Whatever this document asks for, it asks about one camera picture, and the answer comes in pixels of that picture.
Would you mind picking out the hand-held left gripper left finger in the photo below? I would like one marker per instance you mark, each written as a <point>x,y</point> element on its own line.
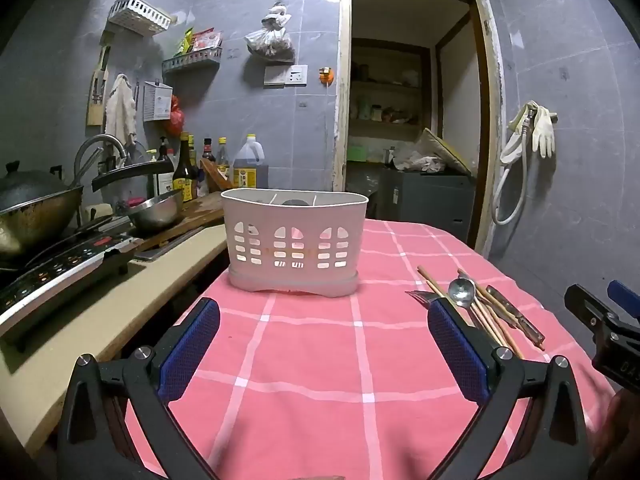
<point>192,340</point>

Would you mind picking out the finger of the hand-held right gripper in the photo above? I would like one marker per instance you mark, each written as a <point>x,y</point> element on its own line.
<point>590,307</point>
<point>627,300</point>

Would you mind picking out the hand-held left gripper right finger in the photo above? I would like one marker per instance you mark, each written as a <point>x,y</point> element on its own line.
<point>457,345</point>

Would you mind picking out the metal spoon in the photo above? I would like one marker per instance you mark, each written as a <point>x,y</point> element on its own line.
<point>461,292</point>

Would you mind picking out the metal fork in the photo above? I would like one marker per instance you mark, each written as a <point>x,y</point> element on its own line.
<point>421,299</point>

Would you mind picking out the white plastic utensil basket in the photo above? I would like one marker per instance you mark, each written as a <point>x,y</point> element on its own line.
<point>295,240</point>

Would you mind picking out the person's right hand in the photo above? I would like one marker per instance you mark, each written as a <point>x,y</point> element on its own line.
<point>622,430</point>

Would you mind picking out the pink checked tablecloth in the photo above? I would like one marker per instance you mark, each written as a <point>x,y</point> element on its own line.
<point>310,360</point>

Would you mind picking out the wooden cutting board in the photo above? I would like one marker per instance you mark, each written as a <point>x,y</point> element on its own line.
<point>195,212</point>

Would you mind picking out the steel bowl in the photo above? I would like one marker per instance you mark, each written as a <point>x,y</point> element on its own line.
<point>155,212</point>

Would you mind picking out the grey cabinet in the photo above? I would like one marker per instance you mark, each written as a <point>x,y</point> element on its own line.
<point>425,200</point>

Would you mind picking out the black induction cooker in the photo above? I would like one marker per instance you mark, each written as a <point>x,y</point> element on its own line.
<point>60,270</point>

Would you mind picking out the white rubber gloves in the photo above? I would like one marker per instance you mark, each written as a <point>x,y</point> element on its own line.
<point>544,130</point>

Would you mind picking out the large cooking oil jug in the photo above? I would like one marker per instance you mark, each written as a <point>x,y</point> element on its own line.
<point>250,165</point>

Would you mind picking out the white rag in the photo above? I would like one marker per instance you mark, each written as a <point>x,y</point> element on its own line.
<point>420,164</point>

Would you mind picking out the small sauce bottle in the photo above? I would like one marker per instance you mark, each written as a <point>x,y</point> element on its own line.
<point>223,157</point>
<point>208,151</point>

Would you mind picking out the yellow edged board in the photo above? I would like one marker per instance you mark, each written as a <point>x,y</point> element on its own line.
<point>450,152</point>

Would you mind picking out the dark wok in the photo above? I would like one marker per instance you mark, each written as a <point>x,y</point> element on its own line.
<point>35,210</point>

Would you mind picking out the green box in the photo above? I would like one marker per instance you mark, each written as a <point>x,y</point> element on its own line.
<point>360,153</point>

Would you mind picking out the metal kitchen faucet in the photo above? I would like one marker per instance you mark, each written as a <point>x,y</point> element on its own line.
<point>100,142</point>

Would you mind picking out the red plastic bag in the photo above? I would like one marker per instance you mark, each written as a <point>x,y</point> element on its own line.
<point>175,117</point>

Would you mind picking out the white hanging towel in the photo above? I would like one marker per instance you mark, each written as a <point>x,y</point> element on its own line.
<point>120,110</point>

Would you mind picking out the grey hanging box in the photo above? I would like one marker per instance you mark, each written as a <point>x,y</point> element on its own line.
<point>157,100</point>

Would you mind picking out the wooden storage shelves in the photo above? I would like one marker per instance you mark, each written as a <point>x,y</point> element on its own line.
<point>385,95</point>

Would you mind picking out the wooden knife rack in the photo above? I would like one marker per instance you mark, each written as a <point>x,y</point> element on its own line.
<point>97,90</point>

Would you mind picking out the seasoning packets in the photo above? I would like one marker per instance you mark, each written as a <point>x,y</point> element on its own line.
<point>202,40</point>

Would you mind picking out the white hanging plastic bag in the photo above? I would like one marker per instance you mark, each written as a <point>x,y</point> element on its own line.
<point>270,37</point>

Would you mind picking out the wooden door frame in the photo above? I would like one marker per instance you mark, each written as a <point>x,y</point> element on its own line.
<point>343,110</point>

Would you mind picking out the grey wall shelf rack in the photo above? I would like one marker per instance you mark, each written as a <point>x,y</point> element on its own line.
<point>192,62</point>

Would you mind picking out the wall socket panel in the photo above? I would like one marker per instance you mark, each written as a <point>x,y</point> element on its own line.
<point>286,76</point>

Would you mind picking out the orange wall hook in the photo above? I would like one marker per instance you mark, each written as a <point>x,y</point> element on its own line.
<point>326,76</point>

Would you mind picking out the white wall basket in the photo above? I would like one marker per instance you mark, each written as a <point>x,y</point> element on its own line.
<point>140,12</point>

